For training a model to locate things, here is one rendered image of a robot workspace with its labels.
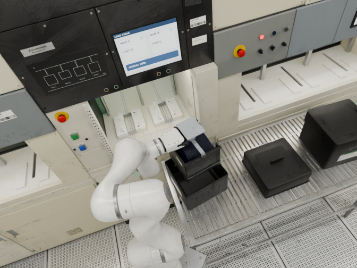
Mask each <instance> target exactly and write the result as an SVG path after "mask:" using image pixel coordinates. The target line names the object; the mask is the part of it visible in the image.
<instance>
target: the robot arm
mask: <svg viewBox="0 0 357 268"><path fill-rule="evenodd" d="M181 134H182V133H181V132H180V130H179V129H178V127H174V128H172V129H170V130H168V131H167V132H165V133H164V134H162V135H161V136H159V138H155V139H153V140H151V141H149V142H147V143H143V142H141V141H139V140H137V139H135V138H132V137H125V138H122V139H120V140H119V141H118V142H117V143H116V145H115V148H114V157H113V163H112V166H111V168H110V170H109V172H108V173H107V175H106V176H105V177H104V178H103V180H102V181H101V182H100V184H99V185H98V186H97V188H96V189H95V191H94V192H93V194H92V197H91V201H90V209H91V213H92V214H93V216H94V217H95V218H96V219H97V220H98V221H101V222H115V221H120V220H125V219H130V220H129V226H130V230H131V232H132V233H133V235H134V236H135V237H134V238H132V239H131V240H130V241H129V243H128V245H127V249H126V255H127V259H128V261H129V263H130V264H131V265H132V266H133V267H134V268H189V263H188V260H187V259H186V257H185V256H184V252H185V241H184V237H183V235H182V234H181V232H180V231H179V230H178V229H177V228H175V227H173V226H170V225H168V224H165V223H162V222H160V220H161V219H162V218H163V217H164V216H165V215H166V213H167V212H168V209H169V206H170V203H171V195H170V192H169V188H168V187H167V185H166V184H165V183H164V182H162V181H161V180H158V179H147V180H141V181H136V182H131V183H126V184H123V183H124V182H125V181H126V180H127V179H128V178H129V177H130V175H131V174H132V173H133V172H134V171H135V170H136V169H137V170H138V171H139V172H140V174H141V175H142V176H144V177H145V178H153V177H155V176H157V175H159V173H160V172H161V167H160V165H159V163H158V161H157V157H159V156H161V155H163V154H165V152H167V153H169V152H173V151H175V150H178V149H180V148H182V147H184V146H187V145H188V144H189V141H188V140H187V139H186V138H185V136H182V135H181ZM184 141H185V142H184Z"/></svg>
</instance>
